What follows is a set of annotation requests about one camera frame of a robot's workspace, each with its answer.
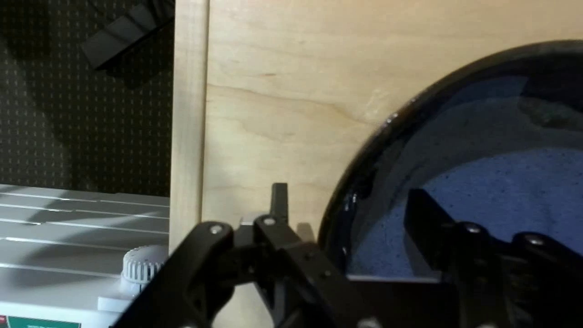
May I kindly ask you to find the wooden pull-out shelf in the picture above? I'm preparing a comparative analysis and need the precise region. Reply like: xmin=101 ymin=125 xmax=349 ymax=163
xmin=167 ymin=0 xmax=583 ymax=328

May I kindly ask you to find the white slatted radiator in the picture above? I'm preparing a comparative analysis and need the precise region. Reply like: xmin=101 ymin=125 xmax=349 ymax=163
xmin=0 ymin=181 xmax=171 ymax=302

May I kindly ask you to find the dark blue ceramic bowl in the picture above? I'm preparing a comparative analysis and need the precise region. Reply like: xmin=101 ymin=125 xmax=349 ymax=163
xmin=314 ymin=37 xmax=583 ymax=282

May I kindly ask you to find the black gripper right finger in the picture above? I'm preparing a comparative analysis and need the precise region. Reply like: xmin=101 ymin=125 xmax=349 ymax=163
xmin=402 ymin=187 xmax=583 ymax=328

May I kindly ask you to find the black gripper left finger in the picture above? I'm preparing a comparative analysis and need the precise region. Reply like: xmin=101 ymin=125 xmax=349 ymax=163
xmin=110 ymin=180 xmax=342 ymax=328

